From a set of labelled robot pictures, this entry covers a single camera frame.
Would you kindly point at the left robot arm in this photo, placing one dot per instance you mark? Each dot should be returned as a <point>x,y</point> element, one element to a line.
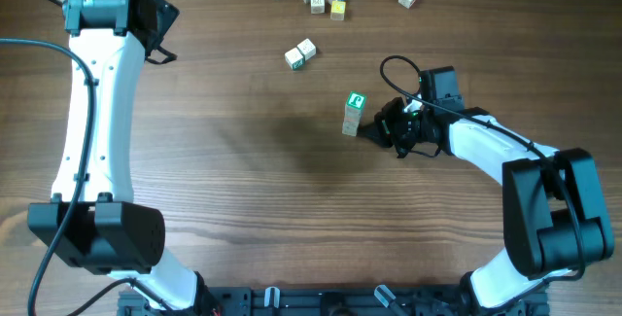
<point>91,220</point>

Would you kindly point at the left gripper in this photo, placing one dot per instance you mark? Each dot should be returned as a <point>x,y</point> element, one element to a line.
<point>171,13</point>

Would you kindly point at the yellow block middle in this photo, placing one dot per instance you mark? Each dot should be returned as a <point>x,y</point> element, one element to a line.
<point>337,10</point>

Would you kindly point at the white plain wooden block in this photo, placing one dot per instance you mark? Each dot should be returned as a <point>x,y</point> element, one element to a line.
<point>307,49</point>

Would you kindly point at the white block brown drawing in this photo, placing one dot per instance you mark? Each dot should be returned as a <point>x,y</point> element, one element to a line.
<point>317,6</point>

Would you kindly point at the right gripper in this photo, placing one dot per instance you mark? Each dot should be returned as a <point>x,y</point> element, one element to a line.
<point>384,125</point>

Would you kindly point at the white block green side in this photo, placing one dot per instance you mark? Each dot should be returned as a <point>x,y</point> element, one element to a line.
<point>294,58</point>

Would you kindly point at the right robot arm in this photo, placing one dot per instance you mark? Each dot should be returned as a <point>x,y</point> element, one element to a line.
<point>555,221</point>

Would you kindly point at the red letter A block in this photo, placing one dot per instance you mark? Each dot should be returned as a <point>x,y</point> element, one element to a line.
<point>351,123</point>

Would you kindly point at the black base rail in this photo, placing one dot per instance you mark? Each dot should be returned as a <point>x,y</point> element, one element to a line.
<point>427,300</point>

